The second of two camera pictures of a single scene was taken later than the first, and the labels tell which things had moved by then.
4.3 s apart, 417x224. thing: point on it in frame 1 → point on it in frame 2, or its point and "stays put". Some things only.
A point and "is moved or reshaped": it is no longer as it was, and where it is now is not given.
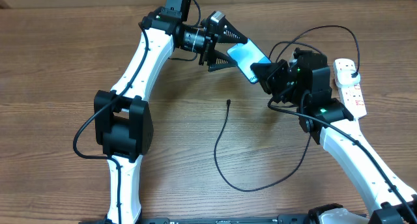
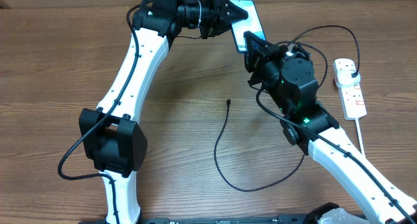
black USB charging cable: (225, 115) stays put
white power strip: (351, 95) stays put
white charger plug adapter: (345, 79) stays put
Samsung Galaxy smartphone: (244, 55) is moved or reshaped
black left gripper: (219, 36) → (219, 15)
